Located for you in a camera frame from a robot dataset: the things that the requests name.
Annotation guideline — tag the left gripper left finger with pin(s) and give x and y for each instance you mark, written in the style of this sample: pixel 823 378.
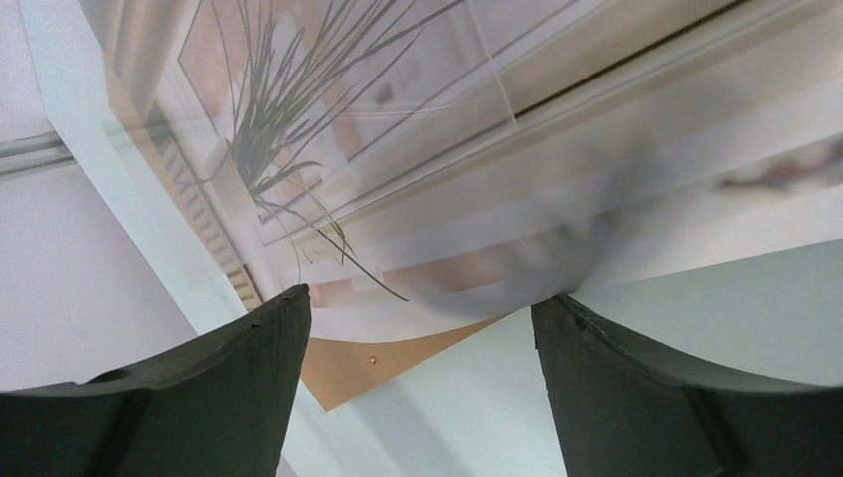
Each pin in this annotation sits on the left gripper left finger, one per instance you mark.
pixel 217 405

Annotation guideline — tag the brown cardboard backing board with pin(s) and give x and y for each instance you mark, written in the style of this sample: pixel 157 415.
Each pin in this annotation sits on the brown cardboard backing board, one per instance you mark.
pixel 336 372

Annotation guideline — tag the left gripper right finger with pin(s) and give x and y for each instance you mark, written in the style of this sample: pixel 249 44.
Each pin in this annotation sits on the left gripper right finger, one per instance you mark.
pixel 624 404

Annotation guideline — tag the clear acrylic sheet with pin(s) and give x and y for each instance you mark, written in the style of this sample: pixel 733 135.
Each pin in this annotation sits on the clear acrylic sheet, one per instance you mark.
pixel 287 92

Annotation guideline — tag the photo print of window plant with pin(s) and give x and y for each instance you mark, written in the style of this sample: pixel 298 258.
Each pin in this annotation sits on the photo print of window plant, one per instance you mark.
pixel 649 138

